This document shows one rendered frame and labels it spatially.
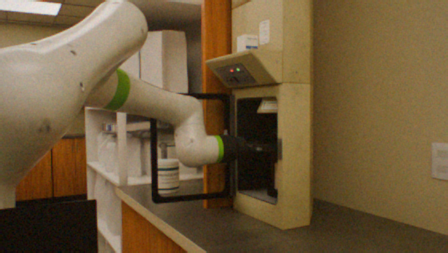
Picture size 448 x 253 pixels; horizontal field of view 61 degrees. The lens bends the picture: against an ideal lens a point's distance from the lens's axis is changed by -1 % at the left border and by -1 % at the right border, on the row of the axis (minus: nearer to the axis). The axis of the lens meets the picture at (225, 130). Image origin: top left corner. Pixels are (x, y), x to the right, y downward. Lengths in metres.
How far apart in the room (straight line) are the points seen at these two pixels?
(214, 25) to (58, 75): 1.11
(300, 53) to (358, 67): 0.37
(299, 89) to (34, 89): 0.94
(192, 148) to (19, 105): 0.76
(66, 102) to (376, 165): 1.24
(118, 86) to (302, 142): 0.62
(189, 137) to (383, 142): 0.72
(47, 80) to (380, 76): 1.24
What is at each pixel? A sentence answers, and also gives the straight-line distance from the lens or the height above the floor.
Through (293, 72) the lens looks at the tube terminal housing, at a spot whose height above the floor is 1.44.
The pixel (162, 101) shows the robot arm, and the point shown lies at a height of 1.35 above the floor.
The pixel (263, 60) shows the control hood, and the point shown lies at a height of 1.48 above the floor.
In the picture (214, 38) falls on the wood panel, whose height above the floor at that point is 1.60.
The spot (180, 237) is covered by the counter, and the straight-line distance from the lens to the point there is 1.26.
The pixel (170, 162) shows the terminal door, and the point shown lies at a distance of 1.42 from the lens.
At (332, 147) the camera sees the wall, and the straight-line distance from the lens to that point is 1.70.
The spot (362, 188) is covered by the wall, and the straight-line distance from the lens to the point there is 1.60.
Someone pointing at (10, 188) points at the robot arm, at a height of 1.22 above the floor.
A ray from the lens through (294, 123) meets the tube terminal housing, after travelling 1.26.
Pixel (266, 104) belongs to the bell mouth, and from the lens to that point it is 1.35.
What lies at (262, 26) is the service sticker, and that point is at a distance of 1.35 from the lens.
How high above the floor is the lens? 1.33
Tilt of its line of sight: 3 degrees down
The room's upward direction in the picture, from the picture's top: straight up
